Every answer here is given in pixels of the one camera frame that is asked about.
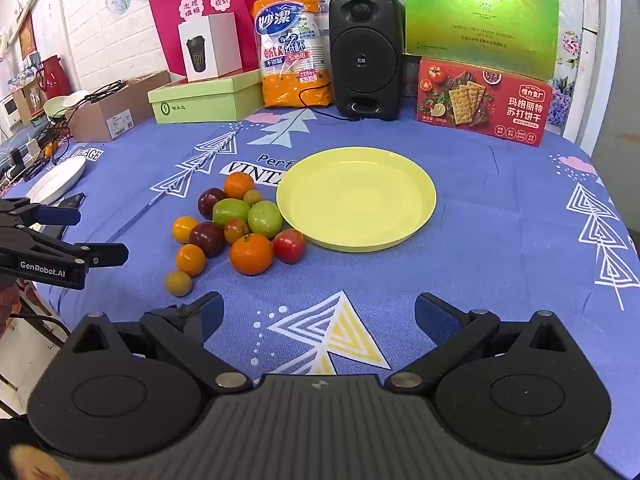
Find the small greenish brown fruit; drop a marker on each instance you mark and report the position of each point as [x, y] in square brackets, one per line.
[253, 197]

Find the large orange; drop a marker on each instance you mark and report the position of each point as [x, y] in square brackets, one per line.
[251, 254]

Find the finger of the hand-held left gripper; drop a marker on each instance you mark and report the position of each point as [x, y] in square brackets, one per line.
[57, 216]
[107, 255]

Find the small yellowish brown fruit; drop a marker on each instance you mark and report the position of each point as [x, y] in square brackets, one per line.
[178, 283]

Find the black speaker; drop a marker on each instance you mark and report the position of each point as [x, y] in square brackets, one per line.
[365, 60]

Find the brown cardboard box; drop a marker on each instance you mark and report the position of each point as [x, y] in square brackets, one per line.
[125, 110]

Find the brown-orange fruit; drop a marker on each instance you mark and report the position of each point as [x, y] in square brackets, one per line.
[236, 231]

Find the orange paper cup pack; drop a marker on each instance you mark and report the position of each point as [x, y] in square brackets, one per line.
[290, 60]

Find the red cracker box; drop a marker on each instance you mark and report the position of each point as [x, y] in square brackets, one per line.
[520, 110]

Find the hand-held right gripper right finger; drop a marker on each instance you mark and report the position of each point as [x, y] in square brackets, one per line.
[434, 316]

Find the red picture frame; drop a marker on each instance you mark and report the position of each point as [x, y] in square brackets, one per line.
[27, 35]

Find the blue printed tablecloth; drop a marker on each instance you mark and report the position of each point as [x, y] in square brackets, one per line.
[475, 270]

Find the white cup box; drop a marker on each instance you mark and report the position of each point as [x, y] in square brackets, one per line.
[222, 40]

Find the oval green fruit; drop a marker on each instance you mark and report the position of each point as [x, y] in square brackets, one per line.
[230, 211]

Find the mandarin orange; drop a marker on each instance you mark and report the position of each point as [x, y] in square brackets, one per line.
[238, 185]

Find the light green lidded box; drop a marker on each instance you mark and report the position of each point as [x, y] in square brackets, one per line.
[200, 105]

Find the red kettle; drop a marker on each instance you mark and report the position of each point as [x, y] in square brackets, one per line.
[55, 75]

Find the small orange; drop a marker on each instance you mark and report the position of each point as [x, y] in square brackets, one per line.
[185, 229]
[190, 260]

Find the white bowl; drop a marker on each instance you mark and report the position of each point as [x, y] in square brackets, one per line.
[75, 98]

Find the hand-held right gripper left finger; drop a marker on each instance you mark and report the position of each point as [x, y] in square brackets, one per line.
[210, 312]

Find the light green bowl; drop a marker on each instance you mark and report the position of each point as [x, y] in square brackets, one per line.
[55, 106]

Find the white appliance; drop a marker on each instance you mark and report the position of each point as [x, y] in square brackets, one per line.
[9, 110]

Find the red round fruit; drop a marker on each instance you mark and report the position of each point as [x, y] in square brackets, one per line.
[289, 246]

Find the white oval plate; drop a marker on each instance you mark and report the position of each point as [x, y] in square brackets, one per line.
[55, 182]

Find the round green fruit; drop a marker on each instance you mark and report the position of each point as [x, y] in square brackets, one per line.
[265, 219]

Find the shiny green gift box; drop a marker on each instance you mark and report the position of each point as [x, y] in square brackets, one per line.
[480, 20]

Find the dark red plum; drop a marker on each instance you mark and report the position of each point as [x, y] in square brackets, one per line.
[210, 202]
[207, 239]

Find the yellow plate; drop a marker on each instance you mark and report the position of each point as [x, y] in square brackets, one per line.
[355, 200]

